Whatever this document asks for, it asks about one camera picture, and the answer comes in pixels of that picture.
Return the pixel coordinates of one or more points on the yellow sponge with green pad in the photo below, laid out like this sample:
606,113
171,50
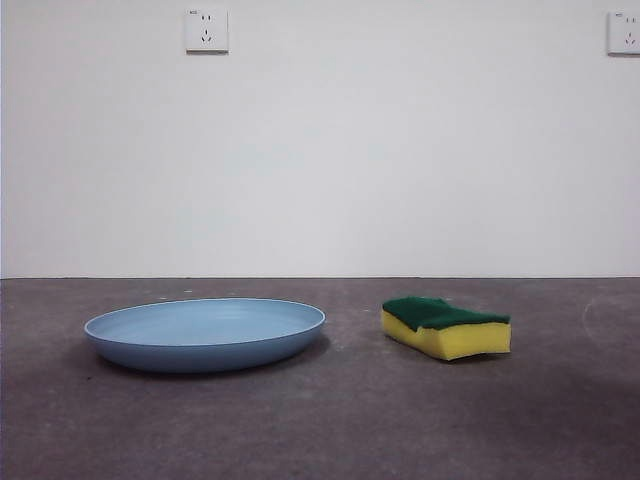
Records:
460,340

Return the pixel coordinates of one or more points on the light blue round plate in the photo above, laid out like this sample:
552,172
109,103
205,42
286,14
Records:
200,345

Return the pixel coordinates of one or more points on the white wall power socket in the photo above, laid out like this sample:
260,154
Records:
625,32
207,30

